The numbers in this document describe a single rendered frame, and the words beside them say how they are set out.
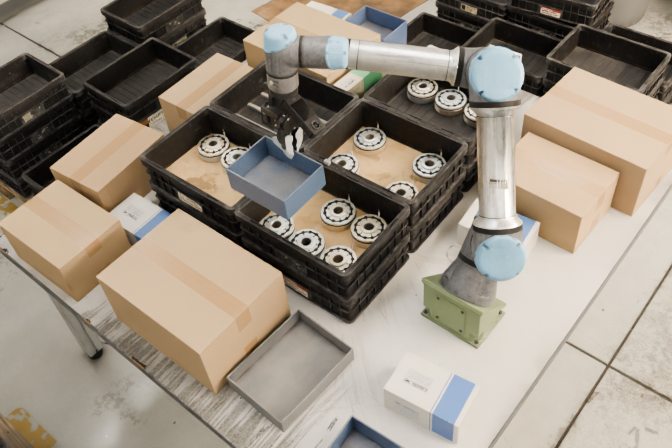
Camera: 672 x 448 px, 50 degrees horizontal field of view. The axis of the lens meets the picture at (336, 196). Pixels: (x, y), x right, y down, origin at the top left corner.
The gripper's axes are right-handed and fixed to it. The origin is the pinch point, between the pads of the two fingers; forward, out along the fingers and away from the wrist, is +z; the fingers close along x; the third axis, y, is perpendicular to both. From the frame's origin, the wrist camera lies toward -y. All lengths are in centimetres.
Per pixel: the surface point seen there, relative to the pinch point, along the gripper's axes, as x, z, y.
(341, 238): -6.3, 28.7, -10.4
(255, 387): 37, 46, -18
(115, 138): 9, 27, 75
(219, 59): -41, 22, 79
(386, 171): -34.7, 25.9, -3.8
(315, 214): -8.5, 28.4, 1.6
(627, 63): -174, 47, -22
